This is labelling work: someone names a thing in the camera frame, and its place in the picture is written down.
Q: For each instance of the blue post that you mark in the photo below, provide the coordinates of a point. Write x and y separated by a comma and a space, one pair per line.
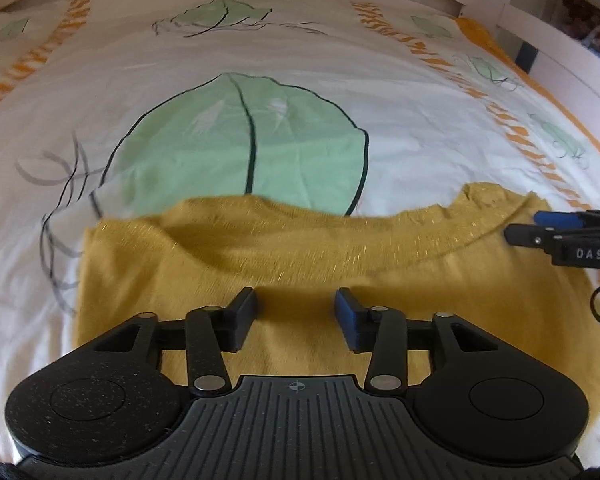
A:
528, 56

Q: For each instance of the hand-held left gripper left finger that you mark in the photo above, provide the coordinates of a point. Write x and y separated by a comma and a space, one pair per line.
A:
244, 312

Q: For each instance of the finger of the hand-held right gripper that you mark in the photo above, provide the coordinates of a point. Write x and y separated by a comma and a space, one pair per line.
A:
555, 219
527, 235

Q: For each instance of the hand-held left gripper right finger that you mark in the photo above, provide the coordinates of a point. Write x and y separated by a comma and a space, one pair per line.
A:
345, 316

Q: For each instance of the yellow knitted sweater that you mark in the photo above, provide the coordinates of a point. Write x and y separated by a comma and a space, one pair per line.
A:
300, 250

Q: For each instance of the white leaf print duvet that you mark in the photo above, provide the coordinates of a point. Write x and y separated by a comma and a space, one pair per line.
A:
230, 130

